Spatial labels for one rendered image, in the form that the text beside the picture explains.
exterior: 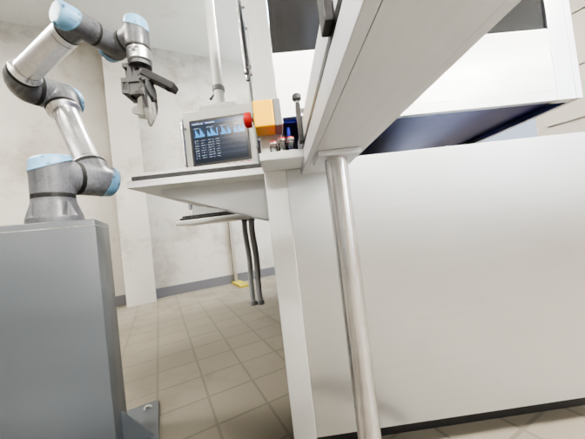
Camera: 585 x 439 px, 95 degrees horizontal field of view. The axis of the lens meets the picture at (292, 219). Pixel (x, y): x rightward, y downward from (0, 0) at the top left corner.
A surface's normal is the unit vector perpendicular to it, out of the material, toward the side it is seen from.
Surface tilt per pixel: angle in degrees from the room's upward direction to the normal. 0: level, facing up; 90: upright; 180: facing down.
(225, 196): 90
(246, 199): 90
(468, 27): 180
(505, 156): 90
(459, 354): 90
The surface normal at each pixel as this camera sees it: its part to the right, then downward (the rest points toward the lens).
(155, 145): 0.44, -0.07
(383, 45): 0.11, 0.99
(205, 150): -0.07, -0.02
